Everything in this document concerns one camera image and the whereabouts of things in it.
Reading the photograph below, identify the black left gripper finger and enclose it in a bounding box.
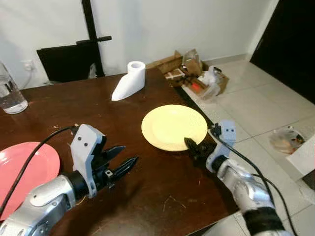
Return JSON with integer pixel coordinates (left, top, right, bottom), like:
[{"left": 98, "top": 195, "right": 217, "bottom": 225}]
[
  {"left": 104, "top": 146, "right": 126, "bottom": 160},
  {"left": 111, "top": 156, "right": 139, "bottom": 179}
]

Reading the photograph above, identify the yellow plate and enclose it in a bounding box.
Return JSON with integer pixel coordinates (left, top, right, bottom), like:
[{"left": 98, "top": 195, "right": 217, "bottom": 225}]
[{"left": 142, "top": 104, "right": 208, "bottom": 152}]

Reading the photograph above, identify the open filled cardboard box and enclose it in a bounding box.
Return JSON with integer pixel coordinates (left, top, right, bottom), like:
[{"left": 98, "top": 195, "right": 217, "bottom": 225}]
[{"left": 165, "top": 48, "right": 230, "bottom": 101}]

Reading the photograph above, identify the crumpled clear plastic bag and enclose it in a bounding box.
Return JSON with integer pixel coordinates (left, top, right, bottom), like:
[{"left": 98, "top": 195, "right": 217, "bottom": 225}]
[{"left": 197, "top": 65, "right": 222, "bottom": 101}]

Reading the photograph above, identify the white paper towel roll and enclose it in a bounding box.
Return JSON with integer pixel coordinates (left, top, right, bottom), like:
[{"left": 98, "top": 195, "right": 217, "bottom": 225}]
[{"left": 111, "top": 61, "right": 147, "bottom": 102}]

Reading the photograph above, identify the white furniture block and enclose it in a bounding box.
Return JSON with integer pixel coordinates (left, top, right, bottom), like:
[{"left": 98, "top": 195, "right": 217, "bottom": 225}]
[{"left": 285, "top": 135, "right": 315, "bottom": 190}]

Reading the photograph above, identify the pink plate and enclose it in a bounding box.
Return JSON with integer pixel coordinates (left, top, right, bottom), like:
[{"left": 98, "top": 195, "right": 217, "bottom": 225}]
[{"left": 0, "top": 142, "right": 61, "bottom": 219}]

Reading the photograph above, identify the plastic bag with brown contents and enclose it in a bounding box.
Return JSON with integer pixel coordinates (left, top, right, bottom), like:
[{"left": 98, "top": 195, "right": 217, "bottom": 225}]
[{"left": 269, "top": 125, "right": 307, "bottom": 154}]

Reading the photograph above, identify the flat brown cardboard box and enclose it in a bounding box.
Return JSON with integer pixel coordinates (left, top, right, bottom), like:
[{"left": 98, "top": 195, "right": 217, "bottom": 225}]
[{"left": 148, "top": 51, "right": 184, "bottom": 74}]

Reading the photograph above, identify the black flat panel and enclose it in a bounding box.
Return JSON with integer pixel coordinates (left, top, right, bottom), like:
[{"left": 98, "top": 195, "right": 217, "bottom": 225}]
[{"left": 36, "top": 43, "right": 105, "bottom": 83}]

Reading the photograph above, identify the clear water bottle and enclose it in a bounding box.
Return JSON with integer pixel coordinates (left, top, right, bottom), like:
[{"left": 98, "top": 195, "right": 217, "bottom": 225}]
[{"left": 0, "top": 61, "right": 29, "bottom": 115}]

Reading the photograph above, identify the black stand pole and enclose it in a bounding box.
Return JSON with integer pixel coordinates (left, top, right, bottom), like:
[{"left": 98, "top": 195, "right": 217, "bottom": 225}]
[{"left": 81, "top": 0, "right": 113, "bottom": 78}]

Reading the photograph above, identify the dark door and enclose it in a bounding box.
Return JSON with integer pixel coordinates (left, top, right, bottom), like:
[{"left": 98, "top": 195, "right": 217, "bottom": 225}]
[{"left": 250, "top": 0, "right": 315, "bottom": 104}]

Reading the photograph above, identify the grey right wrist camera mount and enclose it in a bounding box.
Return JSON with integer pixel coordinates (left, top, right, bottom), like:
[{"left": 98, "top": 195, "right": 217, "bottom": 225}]
[{"left": 207, "top": 120, "right": 238, "bottom": 172}]

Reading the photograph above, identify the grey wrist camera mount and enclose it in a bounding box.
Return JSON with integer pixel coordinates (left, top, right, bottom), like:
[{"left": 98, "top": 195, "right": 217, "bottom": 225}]
[
  {"left": 207, "top": 120, "right": 238, "bottom": 172},
  {"left": 70, "top": 124, "right": 107, "bottom": 197}
]

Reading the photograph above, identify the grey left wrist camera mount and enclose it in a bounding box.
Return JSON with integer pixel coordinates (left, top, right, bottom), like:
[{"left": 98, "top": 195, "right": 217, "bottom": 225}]
[{"left": 70, "top": 124, "right": 107, "bottom": 197}]

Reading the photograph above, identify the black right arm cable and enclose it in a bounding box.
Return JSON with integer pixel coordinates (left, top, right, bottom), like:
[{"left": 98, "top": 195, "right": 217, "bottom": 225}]
[{"left": 211, "top": 125, "right": 298, "bottom": 236}]

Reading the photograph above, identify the white wall socket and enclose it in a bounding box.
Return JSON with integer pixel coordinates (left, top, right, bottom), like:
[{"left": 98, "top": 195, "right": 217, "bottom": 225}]
[{"left": 22, "top": 60, "right": 36, "bottom": 72}]

